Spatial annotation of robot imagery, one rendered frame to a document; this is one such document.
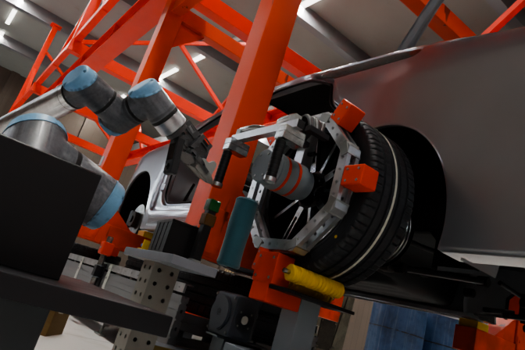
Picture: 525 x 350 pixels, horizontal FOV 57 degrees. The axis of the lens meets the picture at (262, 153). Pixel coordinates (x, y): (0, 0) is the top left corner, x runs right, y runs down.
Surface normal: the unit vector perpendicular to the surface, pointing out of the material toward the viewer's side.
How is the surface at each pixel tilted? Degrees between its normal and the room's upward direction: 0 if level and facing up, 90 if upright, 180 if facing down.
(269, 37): 90
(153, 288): 90
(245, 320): 90
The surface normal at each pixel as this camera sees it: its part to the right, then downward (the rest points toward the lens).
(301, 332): 0.58, -0.10
